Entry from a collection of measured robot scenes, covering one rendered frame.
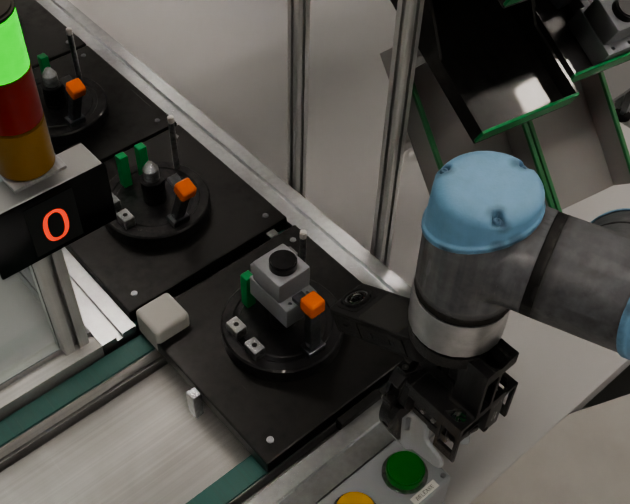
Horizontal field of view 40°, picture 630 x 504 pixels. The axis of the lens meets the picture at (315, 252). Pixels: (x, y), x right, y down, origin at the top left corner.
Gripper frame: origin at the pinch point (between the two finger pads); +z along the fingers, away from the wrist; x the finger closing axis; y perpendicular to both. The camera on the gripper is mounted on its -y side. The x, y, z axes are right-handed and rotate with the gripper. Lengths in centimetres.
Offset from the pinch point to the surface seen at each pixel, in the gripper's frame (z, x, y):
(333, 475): 7.6, -5.8, -4.2
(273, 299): -1.9, -0.5, -20.1
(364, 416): 7.6, 1.4, -7.1
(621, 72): 76, 167, -68
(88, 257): 6.5, -9.5, -45.0
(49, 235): -15.8, -18.2, -30.3
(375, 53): 18, 58, -63
